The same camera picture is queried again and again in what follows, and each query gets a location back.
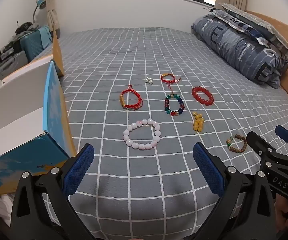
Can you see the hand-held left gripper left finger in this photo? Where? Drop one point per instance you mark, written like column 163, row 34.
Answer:
column 80, row 170

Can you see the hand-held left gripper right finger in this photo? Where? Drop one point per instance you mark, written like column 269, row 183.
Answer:
column 205, row 165

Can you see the blue and orange cardboard box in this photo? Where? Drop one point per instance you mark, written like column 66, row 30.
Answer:
column 9, row 100

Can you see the person's right hand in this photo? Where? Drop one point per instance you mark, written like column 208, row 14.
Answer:
column 283, row 210

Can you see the silver pearl bead cluster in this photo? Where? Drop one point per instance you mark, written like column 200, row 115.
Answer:
column 148, row 80

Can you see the folded blue printed duvet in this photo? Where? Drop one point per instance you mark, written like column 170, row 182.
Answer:
column 233, row 45

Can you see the grey checked pillow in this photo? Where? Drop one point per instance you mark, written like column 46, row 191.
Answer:
column 263, row 22

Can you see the blue patterned pillow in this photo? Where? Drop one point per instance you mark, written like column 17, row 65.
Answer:
column 233, row 20

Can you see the grey checked bed sheet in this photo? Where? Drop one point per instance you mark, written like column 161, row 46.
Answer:
column 134, row 55

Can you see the grey suitcase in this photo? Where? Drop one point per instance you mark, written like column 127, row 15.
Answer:
column 14, row 61

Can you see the teal suitcase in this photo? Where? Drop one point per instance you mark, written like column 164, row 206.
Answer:
column 34, row 45

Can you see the dark cloth pile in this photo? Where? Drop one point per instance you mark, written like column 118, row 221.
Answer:
column 25, row 27

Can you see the teal desk lamp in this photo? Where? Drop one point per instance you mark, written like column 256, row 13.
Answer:
column 41, row 3

